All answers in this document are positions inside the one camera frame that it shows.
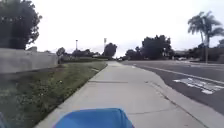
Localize round dark tree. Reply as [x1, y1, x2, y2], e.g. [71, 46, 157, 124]
[102, 42, 119, 60]

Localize pole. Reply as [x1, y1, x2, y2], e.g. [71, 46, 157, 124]
[74, 39, 79, 51]
[103, 37, 108, 51]

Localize pale concrete pavement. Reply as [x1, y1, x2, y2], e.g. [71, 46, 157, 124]
[33, 60, 208, 128]

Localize low row of bushes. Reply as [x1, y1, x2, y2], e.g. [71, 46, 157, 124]
[55, 46, 110, 64]

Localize broad cluster of trees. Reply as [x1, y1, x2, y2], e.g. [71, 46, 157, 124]
[124, 34, 175, 61]

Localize robot's own part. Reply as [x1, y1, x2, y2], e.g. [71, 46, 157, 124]
[53, 107, 136, 128]

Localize grass verge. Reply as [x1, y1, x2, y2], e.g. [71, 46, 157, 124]
[0, 61, 109, 128]

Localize white painted road line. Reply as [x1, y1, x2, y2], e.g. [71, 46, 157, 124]
[135, 64, 224, 85]

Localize grey concrete kerb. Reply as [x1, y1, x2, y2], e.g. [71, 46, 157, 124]
[131, 63, 224, 128]

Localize grey asphalt road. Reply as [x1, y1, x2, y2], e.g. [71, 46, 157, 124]
[121, 59, 224, 116]

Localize white painted road marking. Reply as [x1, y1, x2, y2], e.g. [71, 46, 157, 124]
[172, 77, 224, 96]

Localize tall palm trees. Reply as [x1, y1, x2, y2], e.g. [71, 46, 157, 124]
[187, 10, 224, 65]

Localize large dark tree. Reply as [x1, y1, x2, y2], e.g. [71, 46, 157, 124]
[0, 0, 43, 51]

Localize grey concrete wall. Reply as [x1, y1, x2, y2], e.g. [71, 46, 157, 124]
[0, 47, 60, 75]

